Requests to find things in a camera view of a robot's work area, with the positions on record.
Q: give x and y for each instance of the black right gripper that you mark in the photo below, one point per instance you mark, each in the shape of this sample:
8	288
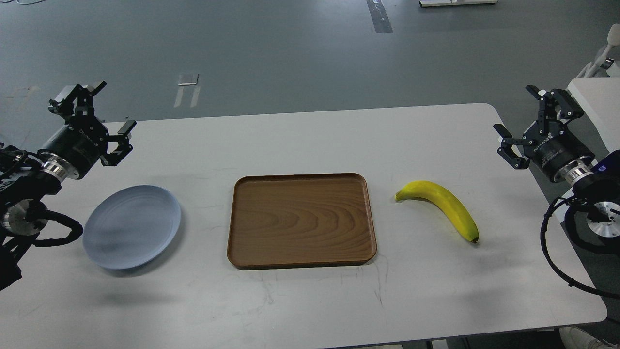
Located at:
554	149

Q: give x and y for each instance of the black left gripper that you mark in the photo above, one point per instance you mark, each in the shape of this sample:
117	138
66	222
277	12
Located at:
83	140

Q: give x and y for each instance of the light blue plate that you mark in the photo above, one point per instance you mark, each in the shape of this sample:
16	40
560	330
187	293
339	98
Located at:
132	227

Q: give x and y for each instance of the yellow banana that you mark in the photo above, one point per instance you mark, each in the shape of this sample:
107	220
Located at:
449	204

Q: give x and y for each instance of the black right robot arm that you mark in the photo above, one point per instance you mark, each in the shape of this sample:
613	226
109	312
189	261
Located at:
597	195

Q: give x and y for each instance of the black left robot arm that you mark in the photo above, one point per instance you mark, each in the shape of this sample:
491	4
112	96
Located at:
27	177

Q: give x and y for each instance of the white side table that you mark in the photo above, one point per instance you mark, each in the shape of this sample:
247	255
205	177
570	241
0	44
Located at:
600	99

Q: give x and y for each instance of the white chair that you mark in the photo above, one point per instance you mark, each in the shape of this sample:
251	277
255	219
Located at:
602	63

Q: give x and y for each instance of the white board on floor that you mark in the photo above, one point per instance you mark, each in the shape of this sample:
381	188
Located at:
446	3

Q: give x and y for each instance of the white shoe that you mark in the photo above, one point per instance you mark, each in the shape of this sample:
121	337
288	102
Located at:
576	338

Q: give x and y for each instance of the brown wooden tray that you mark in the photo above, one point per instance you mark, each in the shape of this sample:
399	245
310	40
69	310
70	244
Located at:
301	221

